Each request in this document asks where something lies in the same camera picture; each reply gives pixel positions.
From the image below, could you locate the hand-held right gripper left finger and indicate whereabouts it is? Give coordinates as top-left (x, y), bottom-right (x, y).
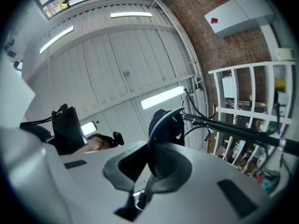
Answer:
top-left (59, 140), bottom-right (150, 224)

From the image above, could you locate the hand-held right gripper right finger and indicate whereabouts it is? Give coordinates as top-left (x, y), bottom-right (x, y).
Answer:
top-left (142, 142), bottom-right (272, 224)

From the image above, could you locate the navy blue cap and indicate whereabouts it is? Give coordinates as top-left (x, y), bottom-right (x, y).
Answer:
top-left (147, 106), bottom-right (186, 180)

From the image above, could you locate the black coat rack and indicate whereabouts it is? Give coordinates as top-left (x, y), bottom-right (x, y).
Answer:
top-left (180, 87), bottom-right (299, 175)

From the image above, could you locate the person's face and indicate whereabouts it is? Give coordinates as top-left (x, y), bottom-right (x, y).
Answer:
top-left (79, 138), bottom-right (113, 154)

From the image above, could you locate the white metal shelving unit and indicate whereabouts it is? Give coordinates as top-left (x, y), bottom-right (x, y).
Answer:
top-left (207, 61), bottom-right (297, 135)
top-left (211, 125), bottom-right (281, 186)

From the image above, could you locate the black tablet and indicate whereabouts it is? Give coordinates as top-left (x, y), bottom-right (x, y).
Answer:
top-left (51, 103), bottom-right (89, 155)

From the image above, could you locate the red and teal vacuum cleaner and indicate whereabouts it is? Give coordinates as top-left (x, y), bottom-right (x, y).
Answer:
top-left (256, 168), bottom-right (281, 195)

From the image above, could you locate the white box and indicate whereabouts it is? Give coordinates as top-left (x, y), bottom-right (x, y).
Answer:
top-left (221, 76), bottom-right (235, 99)

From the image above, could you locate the yellow bin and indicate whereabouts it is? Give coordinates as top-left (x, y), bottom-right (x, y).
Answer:
top-left (274, 77), bottom-right (287, 90)

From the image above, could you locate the white trash bin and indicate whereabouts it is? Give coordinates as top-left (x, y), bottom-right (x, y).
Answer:
top-left (277, 48), bottom-right (296, 62)

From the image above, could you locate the pale two-door fridge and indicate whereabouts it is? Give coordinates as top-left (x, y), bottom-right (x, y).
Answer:
top-left (204, 0), bottom-right (274, 38)

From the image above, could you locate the black head-worn camera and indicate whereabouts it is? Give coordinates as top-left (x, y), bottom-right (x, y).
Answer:
top-left (112, 131), bottom-right (125, 147)

